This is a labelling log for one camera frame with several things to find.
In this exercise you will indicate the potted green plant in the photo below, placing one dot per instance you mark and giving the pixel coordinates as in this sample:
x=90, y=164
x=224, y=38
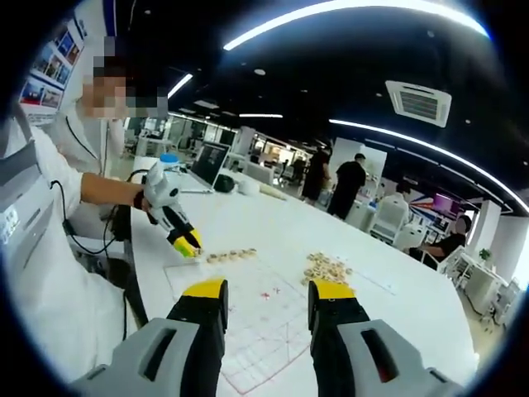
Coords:
x=485, y=255

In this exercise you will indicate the long curved ceiling light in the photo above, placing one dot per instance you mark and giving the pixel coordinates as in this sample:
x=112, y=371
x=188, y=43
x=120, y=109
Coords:
x=392, y=133
x=237, y=39

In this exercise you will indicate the blue white wall poster board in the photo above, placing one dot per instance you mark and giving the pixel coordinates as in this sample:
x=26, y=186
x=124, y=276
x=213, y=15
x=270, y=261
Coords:
x=45, y=74

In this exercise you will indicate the person's white shirt torso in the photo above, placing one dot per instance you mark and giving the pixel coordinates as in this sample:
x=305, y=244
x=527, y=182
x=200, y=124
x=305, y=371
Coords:
x=62, y=289

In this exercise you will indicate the blue lidded container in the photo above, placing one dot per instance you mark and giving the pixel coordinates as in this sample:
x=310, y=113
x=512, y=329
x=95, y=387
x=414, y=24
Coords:
x=169, y=158

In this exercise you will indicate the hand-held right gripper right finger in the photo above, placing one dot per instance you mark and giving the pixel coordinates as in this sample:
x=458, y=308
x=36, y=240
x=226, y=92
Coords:
x=351, y=351

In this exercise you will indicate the round wooden chess piece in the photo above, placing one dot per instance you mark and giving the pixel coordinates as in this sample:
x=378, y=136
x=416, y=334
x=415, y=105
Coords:
x=198, y=252

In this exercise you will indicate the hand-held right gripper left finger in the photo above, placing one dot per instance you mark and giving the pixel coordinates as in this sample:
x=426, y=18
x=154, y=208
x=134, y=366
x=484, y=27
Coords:
x=132, y=364

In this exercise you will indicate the white office desk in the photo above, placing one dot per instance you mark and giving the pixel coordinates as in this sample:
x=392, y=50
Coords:
x=475, y=273

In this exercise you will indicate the pile of wooden chess pieces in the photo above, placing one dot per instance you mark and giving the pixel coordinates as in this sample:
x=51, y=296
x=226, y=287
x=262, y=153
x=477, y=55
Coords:
x=326, y=269

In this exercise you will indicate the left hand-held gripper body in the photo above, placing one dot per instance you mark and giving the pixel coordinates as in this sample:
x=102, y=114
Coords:
x=159, y=186

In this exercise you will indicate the white gaming chair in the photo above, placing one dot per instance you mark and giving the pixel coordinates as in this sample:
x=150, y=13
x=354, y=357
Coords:
x=390, y=217

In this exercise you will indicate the purple lit screen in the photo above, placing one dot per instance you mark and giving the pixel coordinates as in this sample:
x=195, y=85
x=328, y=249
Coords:
x=444, y=204

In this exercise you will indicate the clear grid chessboard sheet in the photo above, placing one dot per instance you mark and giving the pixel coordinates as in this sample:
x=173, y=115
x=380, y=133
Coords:
x=264, y=322

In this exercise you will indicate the set of arranged chess pieces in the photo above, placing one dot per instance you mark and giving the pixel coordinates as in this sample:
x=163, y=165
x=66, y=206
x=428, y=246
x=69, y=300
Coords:
x=231, y=255

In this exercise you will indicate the tan rolled mat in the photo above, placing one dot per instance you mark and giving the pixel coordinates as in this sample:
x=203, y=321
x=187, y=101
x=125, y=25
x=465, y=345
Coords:
x=273, y=192

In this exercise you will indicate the white round object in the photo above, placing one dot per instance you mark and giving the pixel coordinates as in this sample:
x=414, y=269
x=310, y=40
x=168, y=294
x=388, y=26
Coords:
x=248, y=187

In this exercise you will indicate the black round pouch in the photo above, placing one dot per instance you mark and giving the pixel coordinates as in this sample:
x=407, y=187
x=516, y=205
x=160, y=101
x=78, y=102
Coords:
x=225, y=183

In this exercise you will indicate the ceiling air conditioner vent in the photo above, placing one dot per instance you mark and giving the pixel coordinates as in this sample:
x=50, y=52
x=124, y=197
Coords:
x=419, y=103

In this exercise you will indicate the open grey laptop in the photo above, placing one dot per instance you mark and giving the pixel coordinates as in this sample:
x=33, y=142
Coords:
x=211, y=159

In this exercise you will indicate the short ceiling light strip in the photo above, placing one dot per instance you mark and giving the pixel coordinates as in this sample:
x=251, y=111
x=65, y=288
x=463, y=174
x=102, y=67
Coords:
x=260, y=115
x=182, y=84

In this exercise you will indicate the grey chest-worn device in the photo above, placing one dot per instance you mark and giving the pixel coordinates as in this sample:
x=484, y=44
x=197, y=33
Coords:
x=25, y=215

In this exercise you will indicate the person's left hand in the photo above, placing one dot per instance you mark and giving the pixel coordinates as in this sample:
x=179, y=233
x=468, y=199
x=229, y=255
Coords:
x=146, y=207

